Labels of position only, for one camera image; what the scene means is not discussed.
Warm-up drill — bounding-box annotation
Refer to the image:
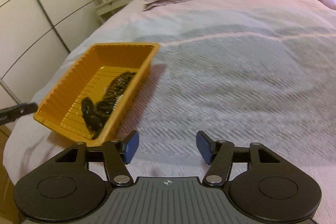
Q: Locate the cream wardrobe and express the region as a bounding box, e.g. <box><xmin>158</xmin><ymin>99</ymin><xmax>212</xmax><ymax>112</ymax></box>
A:
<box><xmin>0</xmin><ymin>0</ymin><xmax>96</xmax><ymax>105</ymax></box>

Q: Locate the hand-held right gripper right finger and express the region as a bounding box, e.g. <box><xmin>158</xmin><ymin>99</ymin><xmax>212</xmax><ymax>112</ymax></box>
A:
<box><xmin>196</xmin><ymin>131</ymin><xmax>283</xmax><ymax>186</ymax></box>

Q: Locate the orange plastic tray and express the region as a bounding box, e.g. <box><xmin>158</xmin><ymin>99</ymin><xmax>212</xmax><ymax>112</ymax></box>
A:
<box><xmin>33</xmin><ymin>42</ymin><xmax>161</xmax><ymax>147</ymax></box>

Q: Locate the white pearl necklace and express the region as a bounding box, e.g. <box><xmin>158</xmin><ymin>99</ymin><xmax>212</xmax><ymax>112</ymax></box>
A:
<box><xmin>104</xmin><ymin>87</ymin><xmax>124</xmax><ymax>109</ymax></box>

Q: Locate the black wristband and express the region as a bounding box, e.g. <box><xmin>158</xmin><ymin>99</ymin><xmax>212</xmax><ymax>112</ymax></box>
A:
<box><xmin>81</xmin><ymin>97</ymin><xmax>103</xmax><ymax>136</ymax></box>

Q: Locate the brown wooden bead necklace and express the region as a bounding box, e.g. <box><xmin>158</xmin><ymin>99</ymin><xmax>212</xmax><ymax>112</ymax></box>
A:
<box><xmin>102</xmin><ymin>70</ymin><xmax>138</xmax><ymax>109</ymax></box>

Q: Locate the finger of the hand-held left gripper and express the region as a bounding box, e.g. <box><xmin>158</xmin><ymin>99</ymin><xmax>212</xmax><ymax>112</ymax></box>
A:
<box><xmin>0</xmin><ymin>102</ymin><xmax>38</xmax><ymax>125</ymax></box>

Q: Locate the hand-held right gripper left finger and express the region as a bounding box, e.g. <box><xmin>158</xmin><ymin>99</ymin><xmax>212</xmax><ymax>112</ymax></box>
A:
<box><xmin>54</xmin><ymin>131</ymin><xmax>140</xmax><ymax>186</ymax></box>

